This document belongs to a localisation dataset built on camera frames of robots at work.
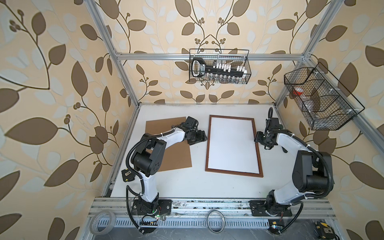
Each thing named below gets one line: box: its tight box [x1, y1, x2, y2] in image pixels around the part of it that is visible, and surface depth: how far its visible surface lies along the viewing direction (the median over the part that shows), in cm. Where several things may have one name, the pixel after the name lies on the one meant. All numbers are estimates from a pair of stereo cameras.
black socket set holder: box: [191, 57, 248, 80], surface depth 86 cm
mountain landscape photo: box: [208, 117, 260, 174], surface depth 97 cm
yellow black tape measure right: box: [314, 221, 336, 240], surface depth 68 cm
